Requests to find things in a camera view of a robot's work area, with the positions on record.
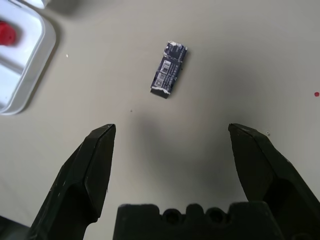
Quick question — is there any white Unitree pencil case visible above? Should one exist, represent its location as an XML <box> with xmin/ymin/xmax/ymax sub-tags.
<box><xmin>0</xmin><ymin>0</ymin><xmax>58</xmax><ymax>116</ymax></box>

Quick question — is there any red and black marker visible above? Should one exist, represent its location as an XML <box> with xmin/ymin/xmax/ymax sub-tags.
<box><xmin>0</xmin><ymin>21</ymin><xmax>19</xmax><ymax>47</ymax></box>

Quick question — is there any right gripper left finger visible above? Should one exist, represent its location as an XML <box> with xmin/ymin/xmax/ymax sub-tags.
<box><xmin>28</xmin><ymin>123</ymin><xmax>117</xmax><ymax>240</ymax></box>

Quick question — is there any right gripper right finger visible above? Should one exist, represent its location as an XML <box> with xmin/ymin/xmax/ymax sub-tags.
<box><xmin>227</xmin><ymin>122</ymin><xmax>320</xmax><ymax>240</ymax></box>

